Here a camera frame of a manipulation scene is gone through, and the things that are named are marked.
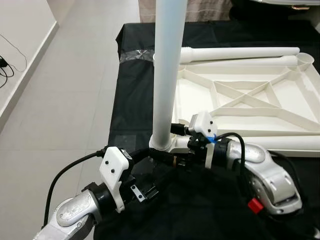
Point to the white plastic table leg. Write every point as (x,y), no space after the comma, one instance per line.
(240,53)
(290,142)
(170,60)
(270,62)

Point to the white plastic children table top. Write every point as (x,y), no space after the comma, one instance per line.
(295,95)

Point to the black table cloth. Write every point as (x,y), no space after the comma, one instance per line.
(200,215)

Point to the beige woven cloth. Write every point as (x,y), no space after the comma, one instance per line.
(200,10)

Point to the clear plastic storage box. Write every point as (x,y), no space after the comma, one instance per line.
(285,2)

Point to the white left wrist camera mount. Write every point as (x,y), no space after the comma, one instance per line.
(112,170)

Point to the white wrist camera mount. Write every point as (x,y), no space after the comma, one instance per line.
(112,170)
(202,122)

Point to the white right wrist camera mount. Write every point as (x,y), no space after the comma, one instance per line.
(202,122)

